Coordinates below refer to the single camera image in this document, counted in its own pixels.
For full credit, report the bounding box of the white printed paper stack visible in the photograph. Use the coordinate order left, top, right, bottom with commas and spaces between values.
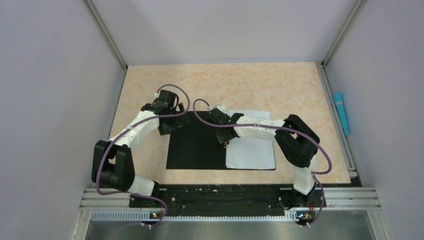
225, 109, 276, 170

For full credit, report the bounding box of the grey black file folder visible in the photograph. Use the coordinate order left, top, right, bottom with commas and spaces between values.
165, 110, 277, 171

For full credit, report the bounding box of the turquoise marker pen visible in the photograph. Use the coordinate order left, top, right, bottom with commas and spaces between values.
332, 91, 350, 137

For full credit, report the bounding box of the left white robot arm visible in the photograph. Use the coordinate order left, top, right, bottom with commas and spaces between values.
91, 89, 190, 207

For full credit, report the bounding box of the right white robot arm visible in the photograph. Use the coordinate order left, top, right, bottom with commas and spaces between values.
208, 104, 320, 206

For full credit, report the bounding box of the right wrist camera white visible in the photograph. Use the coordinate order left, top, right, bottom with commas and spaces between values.
207, 103, 228, 115

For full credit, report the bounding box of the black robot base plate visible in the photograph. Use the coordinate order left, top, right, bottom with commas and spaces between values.
128, 184, 327, 226

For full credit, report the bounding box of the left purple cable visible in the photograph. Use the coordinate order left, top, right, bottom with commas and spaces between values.
95, 84, 191, 229

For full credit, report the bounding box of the left aluminium corner post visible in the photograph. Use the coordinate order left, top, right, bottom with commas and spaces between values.
83, 0, 128, 72

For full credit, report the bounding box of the aluminium corner post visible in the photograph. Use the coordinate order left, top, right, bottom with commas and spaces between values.
83, 0, 128, 72
321, 0, 367, 68

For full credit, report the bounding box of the aluminium frame rail front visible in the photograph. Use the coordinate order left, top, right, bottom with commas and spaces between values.
71, 184, 393, 240

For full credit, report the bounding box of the right aluminium corner post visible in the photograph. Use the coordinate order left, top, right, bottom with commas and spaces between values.
321, 0, 367, 68

